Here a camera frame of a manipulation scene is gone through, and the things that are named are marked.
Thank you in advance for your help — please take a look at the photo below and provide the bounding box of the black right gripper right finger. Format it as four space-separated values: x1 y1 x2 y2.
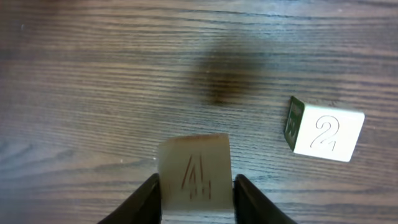
233 174 297 224

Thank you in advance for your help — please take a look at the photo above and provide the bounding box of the cow picture number 2 block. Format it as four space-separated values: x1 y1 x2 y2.
284 96 365 162

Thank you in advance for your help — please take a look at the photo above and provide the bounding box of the red Q wooden block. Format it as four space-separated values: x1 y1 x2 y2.
157 133 233 213

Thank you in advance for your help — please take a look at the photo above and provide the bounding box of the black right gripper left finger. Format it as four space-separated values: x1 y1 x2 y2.
98 173 162 224

